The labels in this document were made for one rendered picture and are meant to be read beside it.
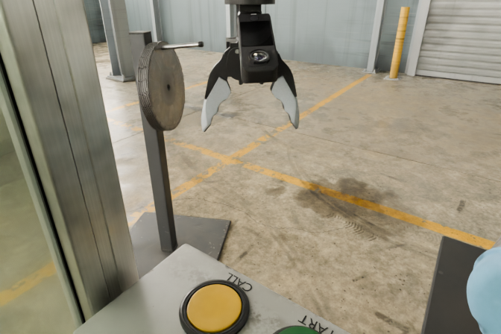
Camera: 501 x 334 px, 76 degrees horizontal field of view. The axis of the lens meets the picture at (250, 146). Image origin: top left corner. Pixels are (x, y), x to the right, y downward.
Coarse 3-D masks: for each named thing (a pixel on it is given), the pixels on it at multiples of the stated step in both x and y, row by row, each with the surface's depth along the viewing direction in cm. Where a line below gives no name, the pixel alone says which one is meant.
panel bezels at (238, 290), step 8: (208, 280) 26; (216, 280) 25; (224, 280) 25; (192, 288) 25; (200, 288) 25; (232, 288) 25; (240, 288) 25; (184, 296) 24; (240, 296) 24; (184, 304) 23; (248, 304) 24; (184, 312) 23; (248, 312) 23; (184, 320) 22; (240, 320) 22; (184, 328) 22; (192, 328) 22; (232, 328) 22; (240, 328) 22
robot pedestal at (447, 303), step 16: (448, 240) 52; (448, 256) 49; (464, 256) 49; (448, 272) 46; (464, 272) 46; (432, 288) 44; (448, 288) 43; (464, 288) 43; (432, 304) 41; (448, 304) 41; (464, 304) 41; (432, 320) 39; (448, 320) 39; (464, 320) 39
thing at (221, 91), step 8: (224, 80) 47; (216, 88) 47; (224, 88) 47; (208, 96) 47; (216, 96) 48; (224, 96) 48; (208, 104) 48; (216, 104) 48; (208, 112) 48; (216, 112) 48; (208, 120) 49
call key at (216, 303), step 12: (204, 288) 25; (216, 288) 25; (228, 288) 25; (192, 300) 24; (204, 300) 24; (216, 300) 24; (228, 300) 24; (240, 300) 24; (192, 312) 23; (204, 312) 23; (216, 312) 23; (228, 312) 23; (240, 312) 23; (192, 324) 22; (204, 324) 22; (216, 324) 22; (228, 324) 22
